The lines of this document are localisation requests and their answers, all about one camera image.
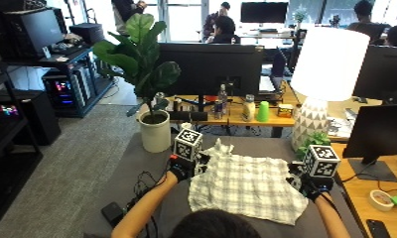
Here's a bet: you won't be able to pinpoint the clear bottle blue label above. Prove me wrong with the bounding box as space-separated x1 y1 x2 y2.
214 83 231 120

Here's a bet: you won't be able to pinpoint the black screen on cart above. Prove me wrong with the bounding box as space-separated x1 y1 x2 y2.
4 7 67 60

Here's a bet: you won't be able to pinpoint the black cables bundle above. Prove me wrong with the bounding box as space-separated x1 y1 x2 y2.
126 170 166 213

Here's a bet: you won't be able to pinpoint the white tape roll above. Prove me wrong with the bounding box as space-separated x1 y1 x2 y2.
368 188 396 213

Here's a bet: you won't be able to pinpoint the white plaid cloth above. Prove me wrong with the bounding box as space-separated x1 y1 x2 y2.
187 137 311 227

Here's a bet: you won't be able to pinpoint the wooden side desk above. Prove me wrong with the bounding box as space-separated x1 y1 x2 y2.
330 142 397 238

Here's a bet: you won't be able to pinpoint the leafy plant in white pot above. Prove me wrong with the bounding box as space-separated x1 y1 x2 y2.
93 13 183 154

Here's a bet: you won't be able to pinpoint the white table lamp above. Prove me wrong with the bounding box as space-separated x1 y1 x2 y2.
291 26 372 152

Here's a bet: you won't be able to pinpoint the black case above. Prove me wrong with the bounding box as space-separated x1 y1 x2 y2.
69 22 106 46

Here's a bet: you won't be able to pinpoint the long wooden desk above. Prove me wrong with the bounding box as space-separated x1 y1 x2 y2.
138 94 299 139

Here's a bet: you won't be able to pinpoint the black monitor with flat foot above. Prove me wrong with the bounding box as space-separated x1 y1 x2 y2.
341 103 397 183

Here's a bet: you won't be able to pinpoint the black cabinet box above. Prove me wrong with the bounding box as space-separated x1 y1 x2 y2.
21 90 63 147

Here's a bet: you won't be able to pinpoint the person's left hand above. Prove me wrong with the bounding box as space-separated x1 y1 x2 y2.
169 153 212 183

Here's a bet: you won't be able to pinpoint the distant black monitor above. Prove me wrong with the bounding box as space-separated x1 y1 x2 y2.
240 1 292 25

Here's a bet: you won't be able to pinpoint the black shelf rack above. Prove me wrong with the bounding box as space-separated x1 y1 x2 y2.
0 61 45 226

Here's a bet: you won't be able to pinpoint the person's right hand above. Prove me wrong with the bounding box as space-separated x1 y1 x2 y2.
287 161 335 202

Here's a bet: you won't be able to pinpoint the yellow box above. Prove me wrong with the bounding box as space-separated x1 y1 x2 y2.
278 103 296 119

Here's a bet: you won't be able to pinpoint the black power box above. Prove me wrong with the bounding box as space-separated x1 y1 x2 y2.
99 201 126 228

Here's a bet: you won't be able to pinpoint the computer tower coloured lights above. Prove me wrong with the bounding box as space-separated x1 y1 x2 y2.
42 70 85 110

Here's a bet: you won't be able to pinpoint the small metal jar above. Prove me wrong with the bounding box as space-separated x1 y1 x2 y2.
154 91 167 110

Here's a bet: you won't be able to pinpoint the black phone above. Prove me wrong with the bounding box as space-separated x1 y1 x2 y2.
365 218 392 238

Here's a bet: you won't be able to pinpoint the green plastic cup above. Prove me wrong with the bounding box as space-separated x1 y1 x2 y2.
256 100 272 123

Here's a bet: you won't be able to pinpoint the white marker cube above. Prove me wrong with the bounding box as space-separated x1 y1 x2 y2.
302 144 343 179
173 128 206 163

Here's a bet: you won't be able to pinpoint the pale bottle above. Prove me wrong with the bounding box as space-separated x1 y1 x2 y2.
242 93 259 123

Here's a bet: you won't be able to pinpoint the black monitor cable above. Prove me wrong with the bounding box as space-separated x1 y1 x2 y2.
340 160 397 196

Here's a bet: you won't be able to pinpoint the black equipment cart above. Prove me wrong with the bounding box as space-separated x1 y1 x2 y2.
0 42 115 119

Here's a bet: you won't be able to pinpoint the small green plant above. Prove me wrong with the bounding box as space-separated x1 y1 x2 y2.
295 131 332 162

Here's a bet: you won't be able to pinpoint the black monitor on stand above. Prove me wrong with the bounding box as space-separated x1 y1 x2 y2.
157 42 267 122

